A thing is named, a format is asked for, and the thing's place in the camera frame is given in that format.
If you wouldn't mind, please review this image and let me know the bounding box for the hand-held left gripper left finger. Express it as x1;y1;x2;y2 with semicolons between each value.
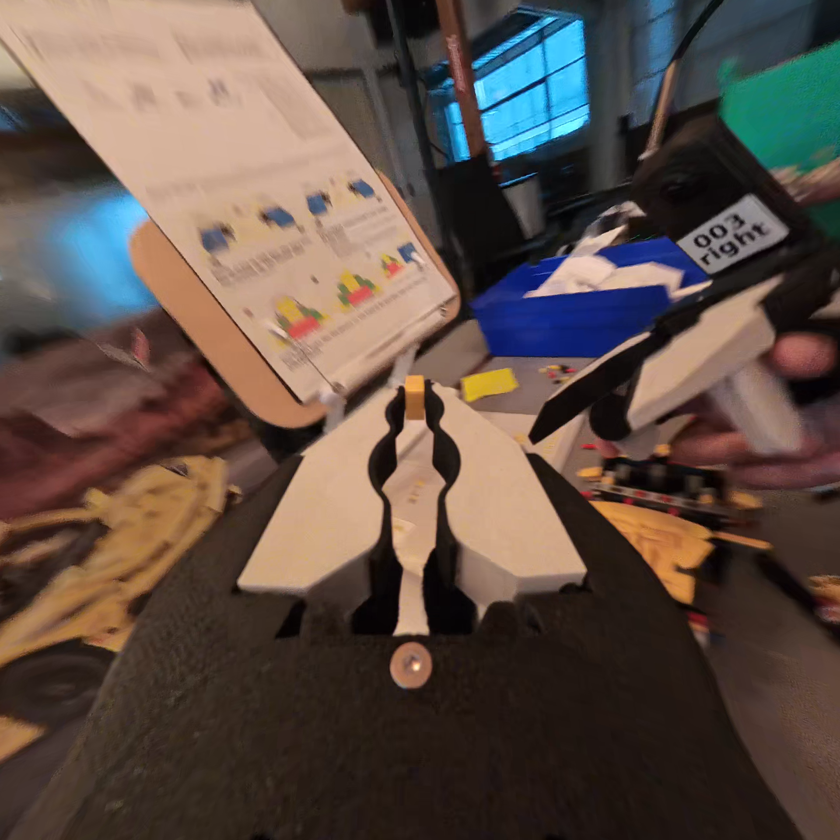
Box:
238;387;408;609

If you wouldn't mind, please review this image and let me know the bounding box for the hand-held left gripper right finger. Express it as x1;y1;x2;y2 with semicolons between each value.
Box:
427;382;587;606

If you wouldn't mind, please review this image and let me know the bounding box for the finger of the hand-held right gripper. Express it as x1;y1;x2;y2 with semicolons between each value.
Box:
587;295;781;442
528;276;785;444

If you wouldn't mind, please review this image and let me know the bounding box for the grey desk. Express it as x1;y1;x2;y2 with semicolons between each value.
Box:
230;315;840;840

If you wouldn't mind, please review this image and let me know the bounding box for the person's right hand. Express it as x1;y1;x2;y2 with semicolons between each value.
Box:
663;331;840;491

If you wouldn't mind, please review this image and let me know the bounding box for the blue plastic bin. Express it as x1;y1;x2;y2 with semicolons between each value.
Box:
469;236;713;358

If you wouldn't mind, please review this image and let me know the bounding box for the green sheet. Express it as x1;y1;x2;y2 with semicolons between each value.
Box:
718;42;840;227

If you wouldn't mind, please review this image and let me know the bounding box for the yellow paper sheet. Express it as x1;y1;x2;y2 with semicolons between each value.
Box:
461;367;519;403

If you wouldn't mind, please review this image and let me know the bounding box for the crumpled white paper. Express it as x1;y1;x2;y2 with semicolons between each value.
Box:
525;200;713;299

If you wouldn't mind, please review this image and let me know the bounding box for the white clipboard stand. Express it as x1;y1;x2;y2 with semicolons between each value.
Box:
317;348;421;435

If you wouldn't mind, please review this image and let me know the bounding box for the yellow toy car model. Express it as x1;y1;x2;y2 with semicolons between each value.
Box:
577;445;840;647

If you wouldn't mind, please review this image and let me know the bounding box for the black toy set box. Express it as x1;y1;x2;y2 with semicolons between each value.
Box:
0;308;253;772

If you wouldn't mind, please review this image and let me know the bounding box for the brown pipe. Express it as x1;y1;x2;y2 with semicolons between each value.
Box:
434;0;490;158

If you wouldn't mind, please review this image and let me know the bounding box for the printed paper sheet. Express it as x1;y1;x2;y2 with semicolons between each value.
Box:
0;0;455;403

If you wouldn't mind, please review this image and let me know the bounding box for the wall window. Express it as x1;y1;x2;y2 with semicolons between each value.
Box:
427;7;592;161

